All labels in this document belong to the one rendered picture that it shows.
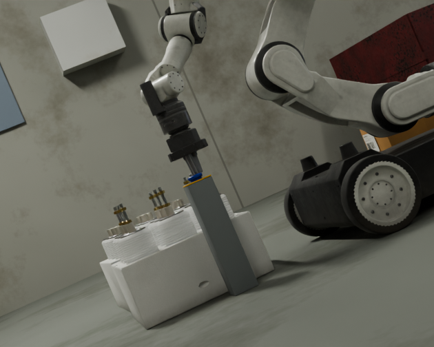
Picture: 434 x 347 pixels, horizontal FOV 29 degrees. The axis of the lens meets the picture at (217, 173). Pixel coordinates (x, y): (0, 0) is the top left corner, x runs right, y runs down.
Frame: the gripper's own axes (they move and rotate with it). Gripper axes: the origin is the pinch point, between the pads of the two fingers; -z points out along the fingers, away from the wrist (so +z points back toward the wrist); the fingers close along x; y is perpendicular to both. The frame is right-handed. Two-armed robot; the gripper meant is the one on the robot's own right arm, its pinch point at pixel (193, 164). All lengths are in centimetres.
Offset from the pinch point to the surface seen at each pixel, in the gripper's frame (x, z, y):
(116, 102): -203, 72, 322
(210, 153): -165, 10, 353
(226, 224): 10.8, -18.3, -17.8
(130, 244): -18.0, -13.4, -19.2
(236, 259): 9.7, -27.7, -18.7
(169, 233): -9.3, -14.9, -12.0
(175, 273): -9.8, -25.4, -17.3
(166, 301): -13.9, -31.3, -20.6
